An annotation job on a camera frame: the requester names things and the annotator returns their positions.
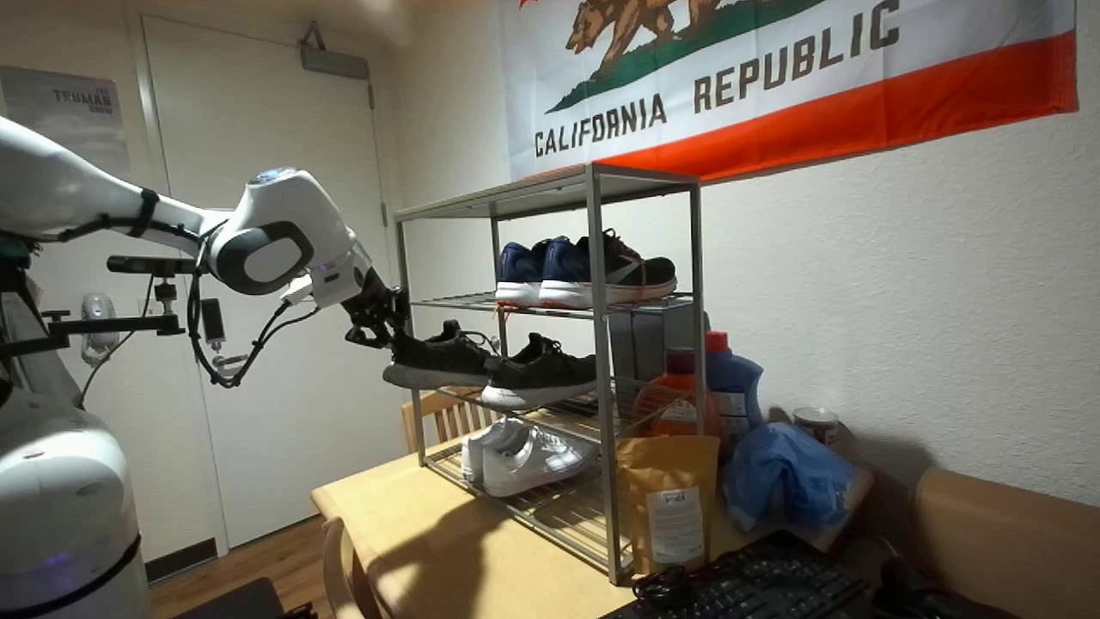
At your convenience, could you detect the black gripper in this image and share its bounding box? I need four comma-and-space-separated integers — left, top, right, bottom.
344, 285, 407, 347

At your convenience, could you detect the dark gray knit shoe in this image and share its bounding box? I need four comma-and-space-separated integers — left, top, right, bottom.
382, 321, 494, 390

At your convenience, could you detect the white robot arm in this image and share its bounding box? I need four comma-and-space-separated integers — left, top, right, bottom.
0, 118, 401, 619

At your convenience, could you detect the blue sneaker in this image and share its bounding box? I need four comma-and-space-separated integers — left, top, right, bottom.
494, 242, 550, 305
537, 230, 677, 305

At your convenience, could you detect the grey metal shoe rack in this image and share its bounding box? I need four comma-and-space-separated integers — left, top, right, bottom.
395, 165, 705, 580

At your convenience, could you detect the white sneaker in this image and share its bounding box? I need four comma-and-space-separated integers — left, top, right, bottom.
481, 431, 594, 499
461, 422, 525, 480

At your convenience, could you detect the grey box on shelf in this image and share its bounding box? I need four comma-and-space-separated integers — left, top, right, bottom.
613, 300, 697, 390

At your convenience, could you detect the white door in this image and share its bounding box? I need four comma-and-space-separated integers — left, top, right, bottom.
134, 11, 421, 557

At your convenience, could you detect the wooden chair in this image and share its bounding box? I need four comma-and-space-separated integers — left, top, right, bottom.
401, 392, 494, 453

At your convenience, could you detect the orange detergent bottle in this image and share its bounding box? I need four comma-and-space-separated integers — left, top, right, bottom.
629, 350, 721, 436

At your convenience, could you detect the brown paper bag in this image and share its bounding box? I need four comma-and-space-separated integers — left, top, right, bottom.
620, 436, 720, 575

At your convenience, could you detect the blue detergent bottle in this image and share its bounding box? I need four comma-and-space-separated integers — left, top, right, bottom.
705, 330, 763, 452

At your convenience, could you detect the California Republic flag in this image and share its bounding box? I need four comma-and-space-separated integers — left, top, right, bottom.
494, 0, 1081, 180

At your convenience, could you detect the blue plastic bag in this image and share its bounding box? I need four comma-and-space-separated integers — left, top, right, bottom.
721, 422, 856, 531

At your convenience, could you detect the black keyboard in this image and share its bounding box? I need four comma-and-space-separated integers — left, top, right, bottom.
606, 534, 877, 619

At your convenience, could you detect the black camera on stand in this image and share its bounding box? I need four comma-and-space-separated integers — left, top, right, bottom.
31, 254, 222, 356

